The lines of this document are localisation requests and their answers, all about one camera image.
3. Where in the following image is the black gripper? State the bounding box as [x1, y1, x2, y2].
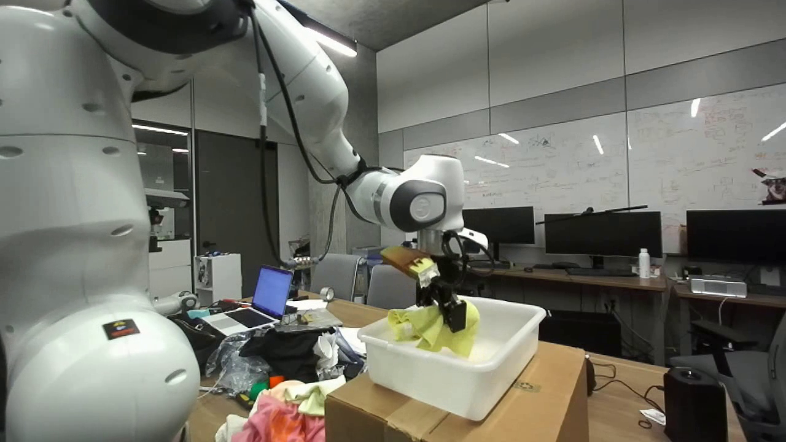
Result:
[423, 271, 471, 334]

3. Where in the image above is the bright yellow cloth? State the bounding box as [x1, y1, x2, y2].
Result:
[385, 298, 484, 361]

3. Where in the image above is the light green cloth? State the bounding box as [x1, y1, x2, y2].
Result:
[279, 373, 349, 416]

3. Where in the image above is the pink red cloth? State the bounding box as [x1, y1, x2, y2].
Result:
[267, 404, 329, 442]

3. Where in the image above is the peach cloth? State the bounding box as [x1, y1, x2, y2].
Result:
[257, 378, 288, 403]

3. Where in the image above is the white cloth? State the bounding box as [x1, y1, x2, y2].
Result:
[213, 413, 253, 442]

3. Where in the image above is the white plastic box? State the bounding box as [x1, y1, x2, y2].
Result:
[356, 292, 547, 424]

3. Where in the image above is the brown cardboard box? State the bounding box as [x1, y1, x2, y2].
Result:
[324, 340, 592, 442]

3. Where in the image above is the gray office chair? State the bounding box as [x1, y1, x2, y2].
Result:
[313, 249, 367, 303]
[364, 262, 426, 314]
[690, 314, 786, 442]

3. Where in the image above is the black computer monitor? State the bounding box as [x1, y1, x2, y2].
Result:
[543, 208, 665, 274]
[461, 203, 537, 265]
[685, 208, 786, 268]

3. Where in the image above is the gray flat tray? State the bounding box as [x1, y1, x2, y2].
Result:
[274, 306, 345, 335]

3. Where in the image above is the black keyboard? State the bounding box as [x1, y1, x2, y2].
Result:
[563, 262, 633, 280]

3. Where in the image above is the black fabric bag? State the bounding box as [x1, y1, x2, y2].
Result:
[241, 327, 339, 383]

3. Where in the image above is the silver laptop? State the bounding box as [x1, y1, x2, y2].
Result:
[199, 265, 297, 338]

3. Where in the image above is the small white adapter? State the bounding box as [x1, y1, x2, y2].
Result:
[635, 404, 667, 430]

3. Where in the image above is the white computer tower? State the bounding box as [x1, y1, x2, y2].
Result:
[194, 249, 246, 306]

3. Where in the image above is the black cylinder speaker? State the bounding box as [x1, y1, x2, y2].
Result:
[662, 362, 731, 442]

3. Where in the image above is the gray desktop device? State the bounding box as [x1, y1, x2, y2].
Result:
[687, 274, 749, 298]

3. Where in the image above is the white cabinet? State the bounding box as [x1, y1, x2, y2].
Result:
[144, 237, 194, 298]

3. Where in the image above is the bright ceiling light strip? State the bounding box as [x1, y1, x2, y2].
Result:
[133, 119, 191, 140]
[301, 22, 361, 59]

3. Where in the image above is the black lab machine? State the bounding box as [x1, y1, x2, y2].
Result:
[141, 187, 191, 255]

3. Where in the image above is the white wall whiteboard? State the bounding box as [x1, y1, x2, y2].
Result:
[401, 81, 786, 247]

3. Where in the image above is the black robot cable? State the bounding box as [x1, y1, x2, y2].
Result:
[243, 6, 494, 265]

